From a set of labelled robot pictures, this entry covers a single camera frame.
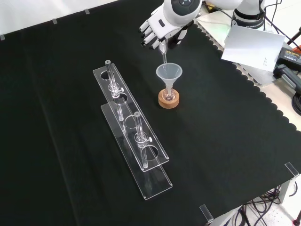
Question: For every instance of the pale board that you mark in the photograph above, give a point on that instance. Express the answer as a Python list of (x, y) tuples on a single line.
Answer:
[(254, 47)]

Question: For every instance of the black power adapter yellow label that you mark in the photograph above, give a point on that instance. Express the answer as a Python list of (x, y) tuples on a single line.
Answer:
[(290, 56)]

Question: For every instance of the black bench cloth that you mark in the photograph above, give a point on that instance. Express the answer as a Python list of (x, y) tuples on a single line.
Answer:
[(223, 129)]

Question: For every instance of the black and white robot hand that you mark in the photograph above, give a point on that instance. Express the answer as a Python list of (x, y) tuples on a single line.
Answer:
[(157, 24)]

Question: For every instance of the black hand tool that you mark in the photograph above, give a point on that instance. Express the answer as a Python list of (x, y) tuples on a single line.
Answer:
[(288, 75)]

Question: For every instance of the clear glass weighing funnel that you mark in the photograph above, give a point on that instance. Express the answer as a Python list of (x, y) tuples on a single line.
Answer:
[(162, 49)]

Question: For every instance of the clear acrylic funnel stand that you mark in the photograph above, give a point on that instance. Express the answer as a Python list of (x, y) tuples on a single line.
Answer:
[(164, 183)]

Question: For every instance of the translucent plastic funnel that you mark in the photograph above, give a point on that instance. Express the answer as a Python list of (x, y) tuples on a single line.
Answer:
[(173, 73)]

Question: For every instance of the clear cloth clip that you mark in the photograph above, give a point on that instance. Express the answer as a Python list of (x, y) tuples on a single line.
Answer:
[(87, 11), (291, 170), (2, 37), (206, 213), (54, 21)]

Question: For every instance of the small round-bottom glass flask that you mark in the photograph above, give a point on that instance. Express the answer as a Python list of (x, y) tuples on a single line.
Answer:
[(169, 95)]

